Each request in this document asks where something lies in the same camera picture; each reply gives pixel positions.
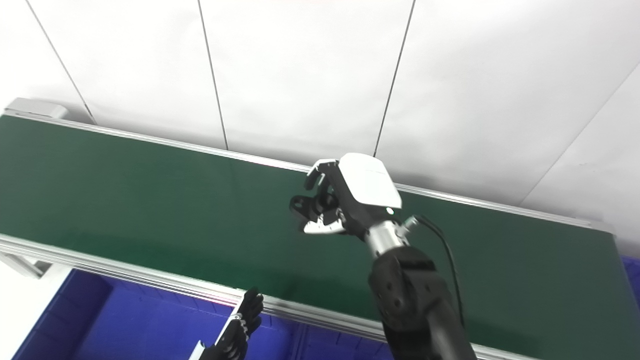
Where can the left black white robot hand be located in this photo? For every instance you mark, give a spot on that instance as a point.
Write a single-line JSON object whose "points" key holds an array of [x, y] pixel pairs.
{"points": [[245, 315]]}

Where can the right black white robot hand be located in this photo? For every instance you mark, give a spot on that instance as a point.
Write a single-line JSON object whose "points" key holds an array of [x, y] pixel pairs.
{"points": [[367, 182]]}

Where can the black flanged metal part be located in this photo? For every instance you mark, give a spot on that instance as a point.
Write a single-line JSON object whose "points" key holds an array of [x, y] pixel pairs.
{"points": [[298, 205]]}

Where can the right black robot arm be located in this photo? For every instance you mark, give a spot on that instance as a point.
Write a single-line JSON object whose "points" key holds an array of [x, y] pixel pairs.
{"points": [[415, 305]]}

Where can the blue plastic bin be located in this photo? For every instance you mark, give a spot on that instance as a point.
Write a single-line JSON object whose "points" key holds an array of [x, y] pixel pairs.
{"points": [[632, 280], [340, 347], [125, 320]]}

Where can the green conveyor belt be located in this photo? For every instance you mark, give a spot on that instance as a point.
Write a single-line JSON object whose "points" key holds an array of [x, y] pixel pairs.
{"points": [[100, 265], [150, 200]]}

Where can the aluminium conveyor support leg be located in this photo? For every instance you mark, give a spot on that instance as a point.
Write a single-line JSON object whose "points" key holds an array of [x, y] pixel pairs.
{"points": [[22, 264]]}

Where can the grey conveyor end cap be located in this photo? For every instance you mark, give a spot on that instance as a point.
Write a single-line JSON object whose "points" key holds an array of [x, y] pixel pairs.
{"points": [[37, 107]]}

